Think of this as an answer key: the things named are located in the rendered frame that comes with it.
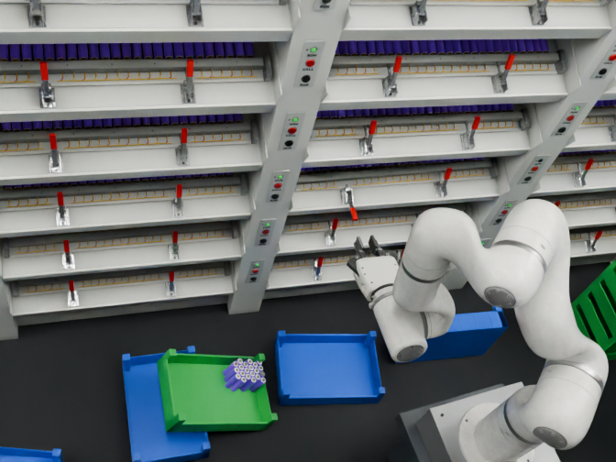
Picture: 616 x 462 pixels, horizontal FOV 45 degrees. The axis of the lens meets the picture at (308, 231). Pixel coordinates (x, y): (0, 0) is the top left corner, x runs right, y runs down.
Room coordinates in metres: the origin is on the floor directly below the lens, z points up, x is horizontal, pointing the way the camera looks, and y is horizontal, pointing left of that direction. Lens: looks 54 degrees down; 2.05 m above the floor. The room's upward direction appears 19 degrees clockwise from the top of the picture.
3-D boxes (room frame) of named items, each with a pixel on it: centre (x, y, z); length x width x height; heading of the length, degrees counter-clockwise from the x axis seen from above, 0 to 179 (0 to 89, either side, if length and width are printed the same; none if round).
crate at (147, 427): (0.74, 0.22, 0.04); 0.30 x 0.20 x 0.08; 29
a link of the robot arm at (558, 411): (0.75, -0.59, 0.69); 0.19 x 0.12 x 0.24; 165
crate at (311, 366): (1.01, -0.19, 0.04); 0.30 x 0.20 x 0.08; 111
